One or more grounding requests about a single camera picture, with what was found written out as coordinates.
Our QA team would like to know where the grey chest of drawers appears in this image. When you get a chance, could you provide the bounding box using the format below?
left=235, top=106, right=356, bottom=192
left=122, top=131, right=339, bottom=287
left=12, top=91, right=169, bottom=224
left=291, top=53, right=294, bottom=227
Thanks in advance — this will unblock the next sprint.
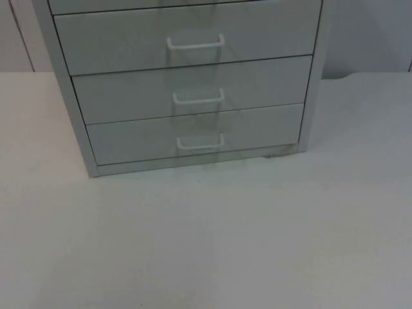
left=30, top=0, right=330, bottom=178

